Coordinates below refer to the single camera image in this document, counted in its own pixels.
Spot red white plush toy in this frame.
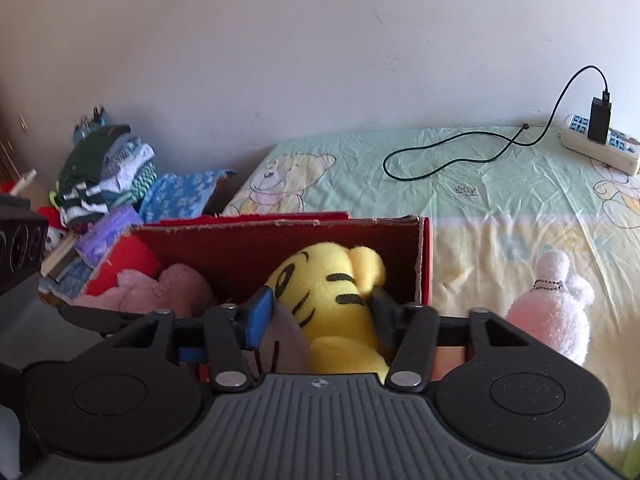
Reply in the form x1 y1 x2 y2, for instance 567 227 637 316
32 205 68 251

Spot white power strip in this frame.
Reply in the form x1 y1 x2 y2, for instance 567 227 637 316
559 114 640 177

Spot yellow tiger plush toy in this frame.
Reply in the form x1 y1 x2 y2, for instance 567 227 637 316
263 242 401 381

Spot mauve plush toy with whiskers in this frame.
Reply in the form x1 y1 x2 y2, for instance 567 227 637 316
245 305 311 381

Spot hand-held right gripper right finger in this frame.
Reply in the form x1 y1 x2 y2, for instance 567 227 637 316
369 286 532 394

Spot cartoon print bed sheet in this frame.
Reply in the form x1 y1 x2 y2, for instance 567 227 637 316
222 122 640 476

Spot black charger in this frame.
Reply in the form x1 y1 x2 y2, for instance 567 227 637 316
587 91 613 145

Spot green white striped garment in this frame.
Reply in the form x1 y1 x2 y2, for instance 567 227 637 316
52 182 111 228

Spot pink white plush toy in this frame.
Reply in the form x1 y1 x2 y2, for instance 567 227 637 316
505 251 596 366

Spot black cable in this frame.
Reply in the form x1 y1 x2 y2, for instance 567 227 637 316
382 65 612 181

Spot folded light patterned clothes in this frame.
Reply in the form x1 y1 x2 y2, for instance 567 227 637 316
102 137 157 206

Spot dark green garment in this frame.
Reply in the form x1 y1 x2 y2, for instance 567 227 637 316
57 124 132 196

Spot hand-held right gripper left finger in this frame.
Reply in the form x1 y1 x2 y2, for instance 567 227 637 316
102 286 276 394

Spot purple box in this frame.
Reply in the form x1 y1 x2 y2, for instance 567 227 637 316
75 205 146 268

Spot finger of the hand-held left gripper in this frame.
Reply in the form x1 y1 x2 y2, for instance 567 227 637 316
59 304 152 335

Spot red cardboard box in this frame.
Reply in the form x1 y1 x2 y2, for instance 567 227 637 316
82 212 432 381

